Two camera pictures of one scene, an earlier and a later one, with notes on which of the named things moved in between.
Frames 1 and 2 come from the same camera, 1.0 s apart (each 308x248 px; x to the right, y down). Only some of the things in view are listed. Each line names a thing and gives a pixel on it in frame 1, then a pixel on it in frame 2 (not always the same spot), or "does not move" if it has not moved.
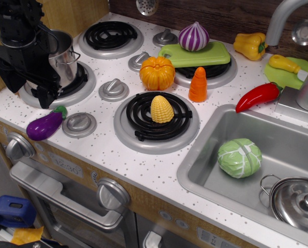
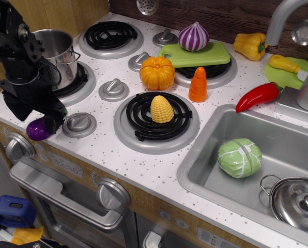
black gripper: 17,65 → 36,95
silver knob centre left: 113,91 does not move
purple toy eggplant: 45,125 does not move
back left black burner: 110,40 does not move
